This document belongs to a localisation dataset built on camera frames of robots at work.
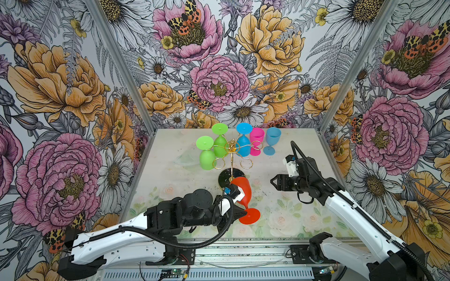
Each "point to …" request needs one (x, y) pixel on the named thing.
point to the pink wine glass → (256, 136)
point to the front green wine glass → (207, 159)
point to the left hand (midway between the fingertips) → (241, 216)
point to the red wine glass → (252, 215)
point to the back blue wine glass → (243, 144)
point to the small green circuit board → (174, 271)
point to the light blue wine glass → (273, 134)
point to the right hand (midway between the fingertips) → (277, 187)
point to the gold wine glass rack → (232, 147)
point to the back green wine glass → (220, 144)
